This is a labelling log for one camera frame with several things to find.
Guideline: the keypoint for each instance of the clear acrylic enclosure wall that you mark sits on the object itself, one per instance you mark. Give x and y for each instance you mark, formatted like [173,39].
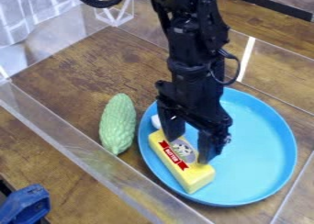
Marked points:
[81,61]

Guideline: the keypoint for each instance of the blue round tray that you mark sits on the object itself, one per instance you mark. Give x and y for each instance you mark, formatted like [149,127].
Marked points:
[257,162]

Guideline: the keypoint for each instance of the grey checked cloth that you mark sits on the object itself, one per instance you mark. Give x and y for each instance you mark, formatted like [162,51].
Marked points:
[21,15]

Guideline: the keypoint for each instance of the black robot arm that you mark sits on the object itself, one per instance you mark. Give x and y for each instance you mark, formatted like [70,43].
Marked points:
[196,31]

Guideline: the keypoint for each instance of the blue clamp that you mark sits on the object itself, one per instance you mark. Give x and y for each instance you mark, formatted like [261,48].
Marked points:
[26,206]

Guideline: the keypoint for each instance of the green bitter gourd toy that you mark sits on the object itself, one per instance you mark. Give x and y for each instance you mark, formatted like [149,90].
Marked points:
[117,124]

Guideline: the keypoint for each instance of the clear acrylic corner bracket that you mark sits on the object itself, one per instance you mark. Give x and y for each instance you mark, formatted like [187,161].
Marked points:
[117,15]

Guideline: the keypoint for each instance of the yellow butter brick toy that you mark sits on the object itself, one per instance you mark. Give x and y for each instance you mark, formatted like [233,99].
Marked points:
[180,157]

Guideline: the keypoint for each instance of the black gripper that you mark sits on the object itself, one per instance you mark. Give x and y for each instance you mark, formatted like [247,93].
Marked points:
[189,100]

